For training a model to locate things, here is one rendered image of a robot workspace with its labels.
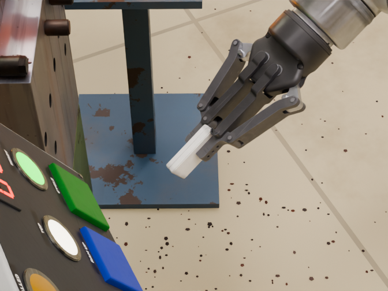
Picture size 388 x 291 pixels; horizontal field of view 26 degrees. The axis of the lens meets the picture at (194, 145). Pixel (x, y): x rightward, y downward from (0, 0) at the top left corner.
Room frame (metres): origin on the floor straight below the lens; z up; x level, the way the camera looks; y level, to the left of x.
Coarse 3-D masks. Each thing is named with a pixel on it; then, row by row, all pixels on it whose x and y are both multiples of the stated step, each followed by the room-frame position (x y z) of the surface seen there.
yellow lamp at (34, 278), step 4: (32, 276) 0.38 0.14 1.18; (36, 276) 0.38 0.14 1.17; (40, 276) 0.39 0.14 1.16; (32, 280) 0.37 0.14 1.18; (36, 280) 0.38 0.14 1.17; (40, 280) 0.38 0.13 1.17; (44, 280) 0.39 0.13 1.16; (32, 284) 0.37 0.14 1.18; (36, 284) 0.37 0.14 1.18; (40, 284) 0.37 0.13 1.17; (44, 284) 0.38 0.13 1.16; (48, 284) 0.38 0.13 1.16; (32, 288) 0.36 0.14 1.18; (36, 288) 0.37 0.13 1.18; (40, 288) 0.37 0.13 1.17; (44, 288) 0.37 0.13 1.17; (48, 288) 0.38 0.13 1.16; (52, 288) 0.38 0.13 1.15
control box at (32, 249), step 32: (0, 128) 0.61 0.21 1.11; (0, 160) 0.54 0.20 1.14; (32, 160) 0.59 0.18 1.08; (0, 192) 0.48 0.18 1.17; (32, 192) 0.52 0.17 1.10; (0, 224) 0.43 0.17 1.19; (32, 224) 0.47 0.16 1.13; (64, 224) 0.51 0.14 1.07; (0, 256) 0.39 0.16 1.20; (32, 256) 0.41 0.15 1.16; (64, 256) 0.45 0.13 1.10; (0, 288) 0.36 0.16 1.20; (64, 288) 0.40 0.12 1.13; (96, 288) 0.43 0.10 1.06
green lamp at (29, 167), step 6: (18, 156) 0.57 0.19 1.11; (24, 156) 0.58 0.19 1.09; (18, 162) 0.56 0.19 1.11; (24, 162) 0.57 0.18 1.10; (30, 162) 0.58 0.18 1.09; (24, 168) 0.56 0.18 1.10; (30, 168) 0.56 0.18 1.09; (36, 168) 0.58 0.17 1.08; (30, 174) 0.55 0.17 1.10; (36, 174) 0.56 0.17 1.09; (36, 180) 0.55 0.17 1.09; (42, 180) 0.56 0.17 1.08
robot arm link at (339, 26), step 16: (304, 0) 0.73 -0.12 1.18; (320, 0) 0.73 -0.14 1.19; (336, 0) 0.72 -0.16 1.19; (352, 0) 0.72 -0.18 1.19; (304, 16) 0.73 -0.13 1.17; (320, 16) 0.71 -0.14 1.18; (336, 16) 0.71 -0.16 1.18; (352, 16) 0.71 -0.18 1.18; (368, 16) 0.72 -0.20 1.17; (320, 32) 0.71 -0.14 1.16; (336, 32) 0.70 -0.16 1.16; (352, 32) 0.71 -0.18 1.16
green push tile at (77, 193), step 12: (60, 168) 0.61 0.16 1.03; (60, 180) 0.59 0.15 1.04; (72, 180) 0.61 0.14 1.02; (72, 192) 0.58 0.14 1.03; (84, 192) 0.60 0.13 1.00; (72, 204) 0.55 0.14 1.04; (84, 204) 0.57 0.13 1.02; (96, 204) 0.59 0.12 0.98; (84, 216) 0.55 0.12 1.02; (96, 216) 0.57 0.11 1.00; (108, 228) 0.56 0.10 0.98
